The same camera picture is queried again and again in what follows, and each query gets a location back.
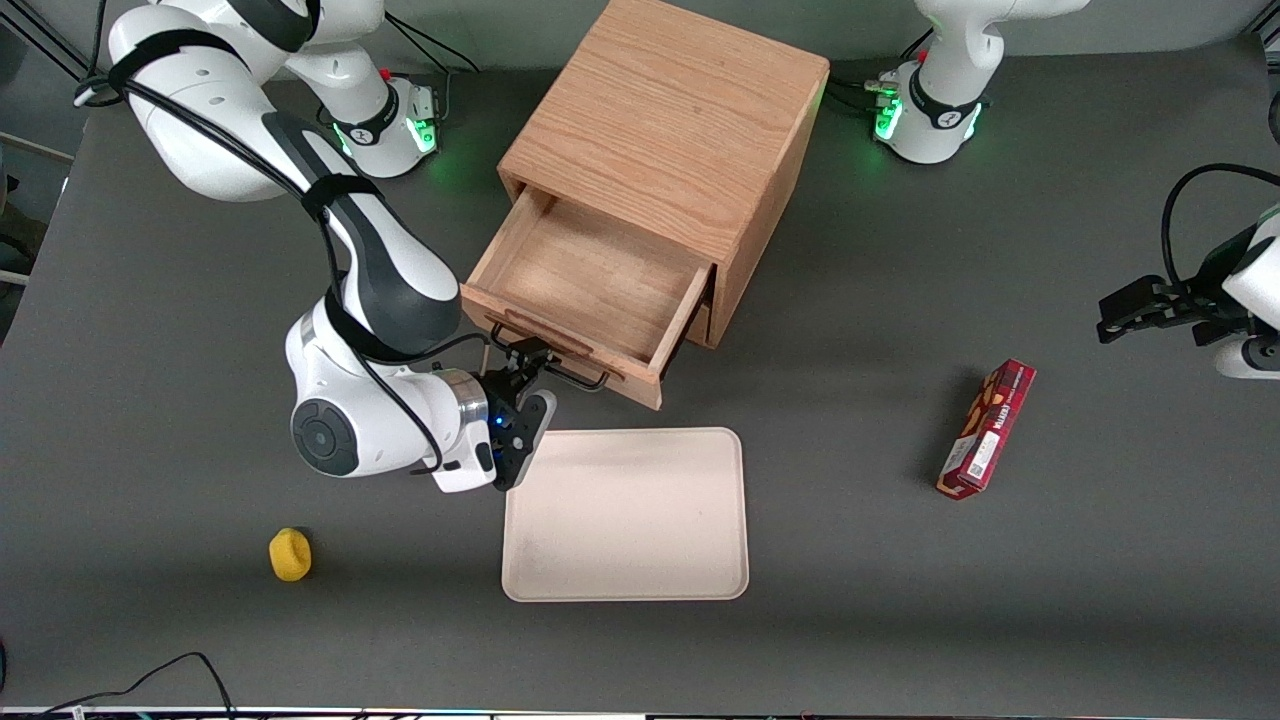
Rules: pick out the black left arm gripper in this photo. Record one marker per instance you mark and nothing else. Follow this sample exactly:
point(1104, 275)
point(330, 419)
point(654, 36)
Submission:
point(1193, 302)

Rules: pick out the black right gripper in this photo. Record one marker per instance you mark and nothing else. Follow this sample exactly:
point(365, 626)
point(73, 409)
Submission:
point(497, 392)

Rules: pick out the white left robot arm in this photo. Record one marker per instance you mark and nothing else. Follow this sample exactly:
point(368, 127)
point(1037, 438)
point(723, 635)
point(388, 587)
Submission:
point(940, 100)

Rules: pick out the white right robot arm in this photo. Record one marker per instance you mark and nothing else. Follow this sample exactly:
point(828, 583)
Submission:
point(385, 270)

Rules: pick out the oak wooden drawer cabinet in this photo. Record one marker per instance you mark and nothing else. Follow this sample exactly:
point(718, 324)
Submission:
point(670, 130)

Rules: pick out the red snack box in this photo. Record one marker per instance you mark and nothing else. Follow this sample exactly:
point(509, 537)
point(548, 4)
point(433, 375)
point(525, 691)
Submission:
point(987, 430)

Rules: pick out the beige plastic tray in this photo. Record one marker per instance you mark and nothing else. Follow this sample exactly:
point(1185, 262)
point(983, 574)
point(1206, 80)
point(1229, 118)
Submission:
point(625, 515)

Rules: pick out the yellow foam sponge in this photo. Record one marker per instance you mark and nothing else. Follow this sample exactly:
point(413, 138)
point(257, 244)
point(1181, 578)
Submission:
point(290, 555)

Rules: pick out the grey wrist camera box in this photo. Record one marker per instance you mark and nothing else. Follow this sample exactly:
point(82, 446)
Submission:
point(535, 425)

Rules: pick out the grey metal frame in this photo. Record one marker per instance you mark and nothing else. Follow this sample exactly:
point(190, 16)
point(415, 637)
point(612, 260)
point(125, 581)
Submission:
point(30, 200)

